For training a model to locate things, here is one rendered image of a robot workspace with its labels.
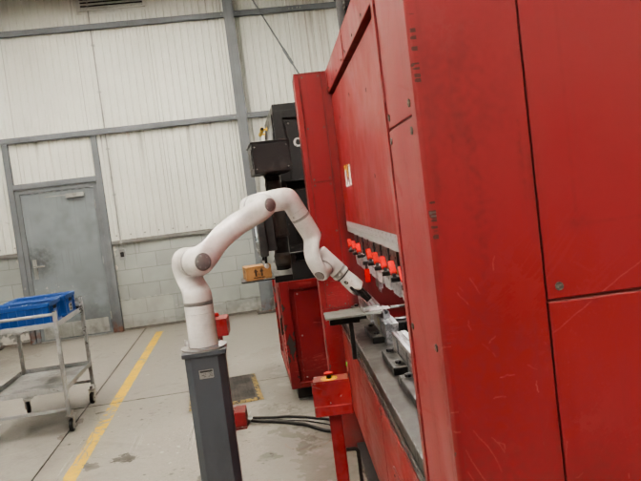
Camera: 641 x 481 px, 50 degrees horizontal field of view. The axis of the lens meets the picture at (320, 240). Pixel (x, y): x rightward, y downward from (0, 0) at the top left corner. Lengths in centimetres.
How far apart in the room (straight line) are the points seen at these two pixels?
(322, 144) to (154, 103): 628
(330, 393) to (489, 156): 212
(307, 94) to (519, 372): 336
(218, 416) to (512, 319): 214
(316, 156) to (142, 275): 636
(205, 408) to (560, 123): 224
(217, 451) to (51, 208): 768
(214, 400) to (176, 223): 728
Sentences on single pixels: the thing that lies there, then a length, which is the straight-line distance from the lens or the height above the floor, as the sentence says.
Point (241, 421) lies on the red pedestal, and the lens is 504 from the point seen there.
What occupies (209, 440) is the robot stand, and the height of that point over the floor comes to 64.
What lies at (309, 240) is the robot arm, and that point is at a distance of 311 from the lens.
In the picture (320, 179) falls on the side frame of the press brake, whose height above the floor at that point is 166.
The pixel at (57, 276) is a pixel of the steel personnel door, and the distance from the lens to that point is 1032.
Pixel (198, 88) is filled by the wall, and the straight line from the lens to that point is 1014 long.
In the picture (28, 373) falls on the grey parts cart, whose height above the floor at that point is 33.
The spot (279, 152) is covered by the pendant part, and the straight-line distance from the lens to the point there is 424.
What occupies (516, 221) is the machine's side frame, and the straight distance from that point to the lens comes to 87.
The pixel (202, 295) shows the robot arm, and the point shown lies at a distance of 283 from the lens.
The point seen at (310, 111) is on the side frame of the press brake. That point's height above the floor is 207.
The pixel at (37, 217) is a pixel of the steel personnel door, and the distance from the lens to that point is 1034.
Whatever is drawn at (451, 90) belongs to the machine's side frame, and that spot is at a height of 167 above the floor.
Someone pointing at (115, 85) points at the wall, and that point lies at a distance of 1029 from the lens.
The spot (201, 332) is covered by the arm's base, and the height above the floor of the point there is 108.
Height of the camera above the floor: 157
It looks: 4 degrees down
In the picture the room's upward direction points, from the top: 7 degrees counter-clockwise
